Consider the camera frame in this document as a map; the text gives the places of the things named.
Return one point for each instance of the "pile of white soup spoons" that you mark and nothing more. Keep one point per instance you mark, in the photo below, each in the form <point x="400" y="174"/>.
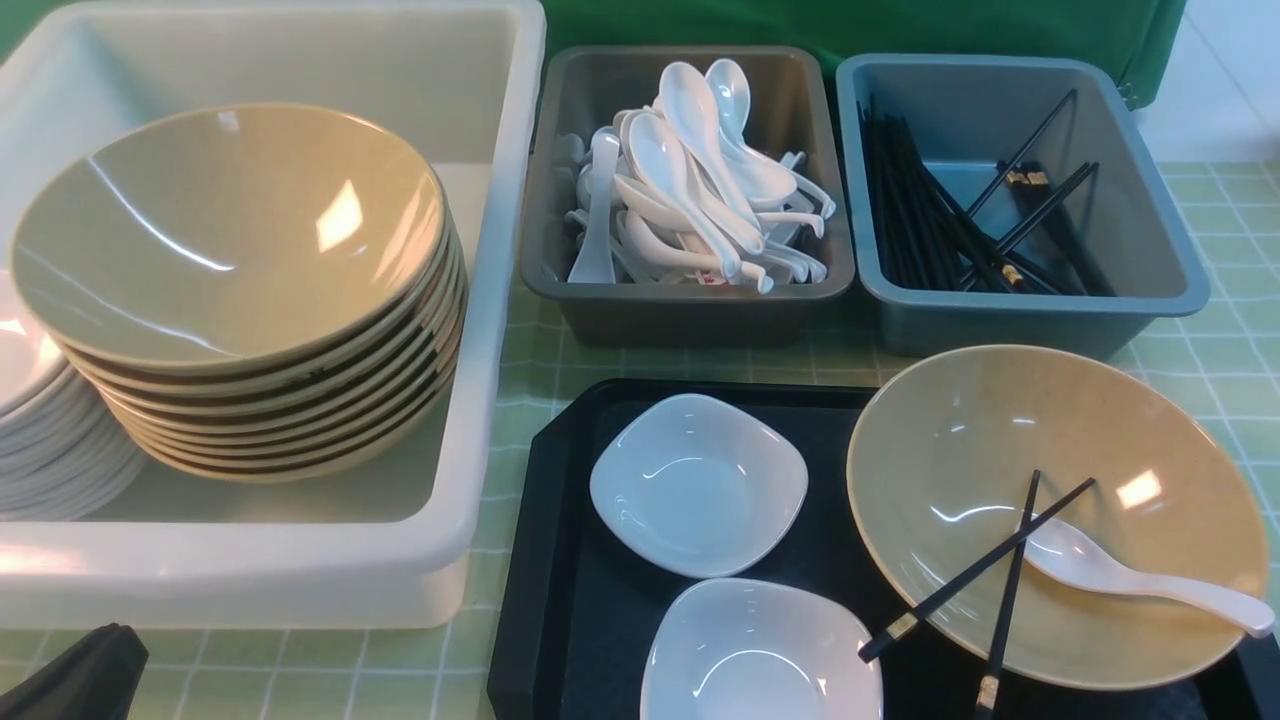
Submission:
<point x="672" y="193"/>

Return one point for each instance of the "tan noodle bowl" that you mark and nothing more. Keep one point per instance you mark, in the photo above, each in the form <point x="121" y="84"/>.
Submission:
<point x="939" y="466"/>

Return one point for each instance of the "white square dish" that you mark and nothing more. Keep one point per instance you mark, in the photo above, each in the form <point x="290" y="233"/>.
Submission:
<point x="699" y="487"/>
<point x="739" y="648"/>

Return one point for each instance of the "black chopstick long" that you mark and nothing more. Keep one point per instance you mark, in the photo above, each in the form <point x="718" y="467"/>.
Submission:
<point x="920" y="611"/>

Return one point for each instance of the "green cloth backdrop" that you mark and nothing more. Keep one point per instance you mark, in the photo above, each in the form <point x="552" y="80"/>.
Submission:
<point x="1130" y="41"/>

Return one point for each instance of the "white ceramic soup spoon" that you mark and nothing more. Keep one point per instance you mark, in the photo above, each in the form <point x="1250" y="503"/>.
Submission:
<point x="1069" y="556"/>

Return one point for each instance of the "bundle of black chopsticks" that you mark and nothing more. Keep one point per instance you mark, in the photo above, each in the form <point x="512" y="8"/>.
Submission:
<point x="927" y="240"/>

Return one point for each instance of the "grey plastic spoon bin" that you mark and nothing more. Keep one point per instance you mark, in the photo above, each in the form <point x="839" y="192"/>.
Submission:
<point x="585" y="86"/>

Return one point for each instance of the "large white plastic tub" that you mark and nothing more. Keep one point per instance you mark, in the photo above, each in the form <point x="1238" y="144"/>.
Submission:
<point x="385" y="544"/>

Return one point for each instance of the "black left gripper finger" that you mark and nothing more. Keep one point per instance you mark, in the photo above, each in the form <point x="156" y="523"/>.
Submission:
<point x="96" y="678"/>

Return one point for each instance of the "blue-grey plastic chopstick bin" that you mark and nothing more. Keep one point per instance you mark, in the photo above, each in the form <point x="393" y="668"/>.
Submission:
<point x="968" y="113"/>

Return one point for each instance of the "stack of white dishes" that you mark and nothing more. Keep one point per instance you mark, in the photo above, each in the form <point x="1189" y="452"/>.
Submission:
<point x="63" y="455"/>

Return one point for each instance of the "black chopstick short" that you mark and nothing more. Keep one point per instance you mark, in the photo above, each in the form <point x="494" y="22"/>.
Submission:
<point x="988" y="687"/>

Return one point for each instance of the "stack of tan noodle bowls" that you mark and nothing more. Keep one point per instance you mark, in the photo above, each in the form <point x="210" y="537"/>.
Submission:
<point x="260" y="293"/>

